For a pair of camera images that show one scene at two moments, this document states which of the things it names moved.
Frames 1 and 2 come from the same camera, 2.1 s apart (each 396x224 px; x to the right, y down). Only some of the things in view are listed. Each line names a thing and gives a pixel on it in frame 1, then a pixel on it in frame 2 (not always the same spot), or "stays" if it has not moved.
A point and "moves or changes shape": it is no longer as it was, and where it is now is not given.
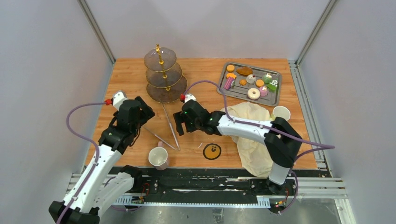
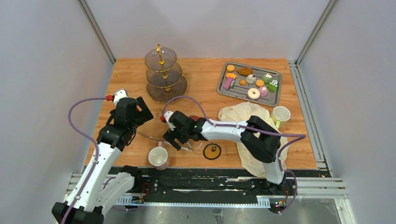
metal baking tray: (250, 83) stays
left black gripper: (146, 112) stays
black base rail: (208, 181) stays
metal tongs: (178, 148) moves or changes shape
